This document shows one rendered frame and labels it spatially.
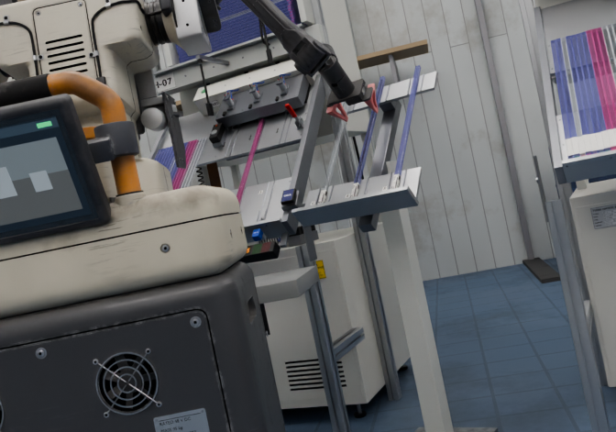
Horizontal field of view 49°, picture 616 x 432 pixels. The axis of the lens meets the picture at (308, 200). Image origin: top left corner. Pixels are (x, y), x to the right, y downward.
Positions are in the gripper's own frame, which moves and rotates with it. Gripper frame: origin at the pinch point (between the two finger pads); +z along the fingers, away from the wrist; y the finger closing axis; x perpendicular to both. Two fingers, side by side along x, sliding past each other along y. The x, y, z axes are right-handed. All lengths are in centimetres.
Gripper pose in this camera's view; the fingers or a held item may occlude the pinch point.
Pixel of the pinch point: (360, 114)
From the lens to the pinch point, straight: 191.5
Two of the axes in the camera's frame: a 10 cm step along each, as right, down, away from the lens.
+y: -8.3, 1.8, 5.2
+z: 5.1, 6.0, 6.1
